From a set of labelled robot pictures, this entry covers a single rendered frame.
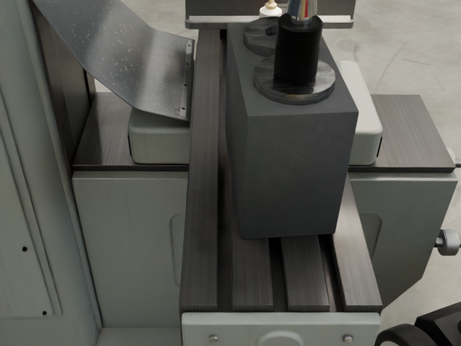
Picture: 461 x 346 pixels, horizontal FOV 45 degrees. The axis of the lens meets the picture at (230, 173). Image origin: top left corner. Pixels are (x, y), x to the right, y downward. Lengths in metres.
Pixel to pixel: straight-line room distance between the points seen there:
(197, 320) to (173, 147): 0.52
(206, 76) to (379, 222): 0.52
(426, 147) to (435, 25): 2.42
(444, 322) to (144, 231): 0.63
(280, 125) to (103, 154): 0.64
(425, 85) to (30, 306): 2.21
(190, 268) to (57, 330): 0.83
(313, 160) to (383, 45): 2.68
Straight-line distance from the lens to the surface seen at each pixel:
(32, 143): 1.07
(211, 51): 1.09
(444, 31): 3.57
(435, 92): 2.94
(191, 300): 0.64
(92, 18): 1.12
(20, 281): 1.32
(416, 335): 1.08
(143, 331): 1.52
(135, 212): 1.20
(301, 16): 0.58
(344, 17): 1.21
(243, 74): 0.64
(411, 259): 1.37
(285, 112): 0.58
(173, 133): 1.07
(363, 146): 1.12
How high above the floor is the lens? 1.45
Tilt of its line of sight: 40 degrees down
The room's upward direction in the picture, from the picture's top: 1 degrees clockwise
